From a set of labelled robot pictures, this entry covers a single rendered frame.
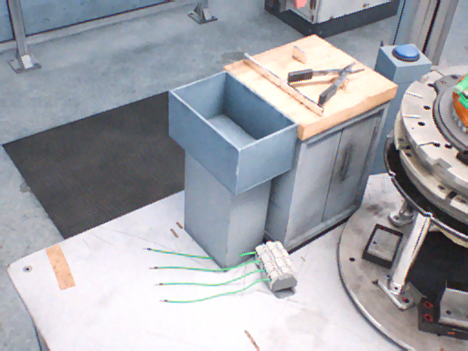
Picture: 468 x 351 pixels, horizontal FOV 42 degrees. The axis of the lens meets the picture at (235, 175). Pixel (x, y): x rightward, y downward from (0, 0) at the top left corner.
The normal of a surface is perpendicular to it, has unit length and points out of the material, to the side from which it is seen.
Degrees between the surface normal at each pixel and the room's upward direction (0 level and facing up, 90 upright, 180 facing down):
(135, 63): 0
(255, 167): 90
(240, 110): 90
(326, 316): 0
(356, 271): 0
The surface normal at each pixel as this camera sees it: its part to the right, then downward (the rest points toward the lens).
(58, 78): 0.07, -0.75
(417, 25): -0.03, 0.66
